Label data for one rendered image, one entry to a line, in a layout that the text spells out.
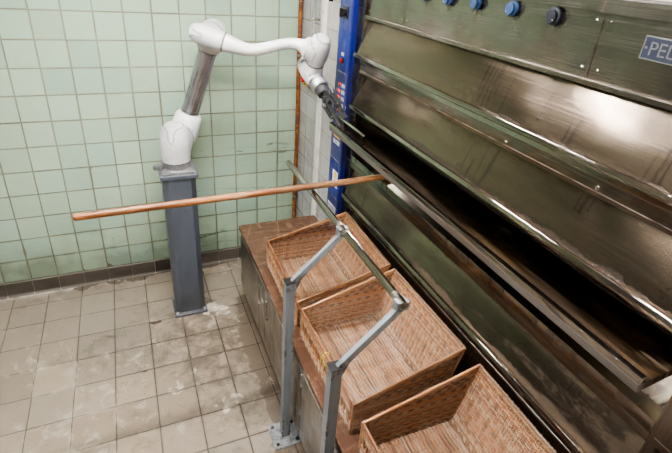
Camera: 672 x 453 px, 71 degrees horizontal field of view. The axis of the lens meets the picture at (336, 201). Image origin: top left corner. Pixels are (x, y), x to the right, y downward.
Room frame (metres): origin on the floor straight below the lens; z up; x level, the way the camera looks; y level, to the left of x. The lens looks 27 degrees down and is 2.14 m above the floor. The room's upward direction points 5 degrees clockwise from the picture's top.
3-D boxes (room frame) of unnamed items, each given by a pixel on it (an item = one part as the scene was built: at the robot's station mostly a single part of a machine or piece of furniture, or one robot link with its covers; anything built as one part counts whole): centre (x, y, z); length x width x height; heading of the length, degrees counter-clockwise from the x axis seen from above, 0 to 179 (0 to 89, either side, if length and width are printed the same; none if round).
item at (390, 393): (1.51, -0.21, 0.72); 0.56 x 0.49 x 0.28; 26
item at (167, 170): (2.45, 0.94, 1.03); 0.22 x 0.18 x 0.06; 115
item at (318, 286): (2.04, 0.04, 0.72); 0.56 x 0.49 x 0.28; 24
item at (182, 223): (2.46, 0.93, 0.50); 0.21 x 0.21 x 1.00; 25
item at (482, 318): (1.63, -0.45, 1.02); 1.79 x 0.11 x 0.19; 25
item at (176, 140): (2.47, 0.93, 1.17); 0.18 x 0.16 x 0.22; 4
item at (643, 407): (1.64, -0.47, 1.16); 1.80 x 0.06 x 0.04; 25
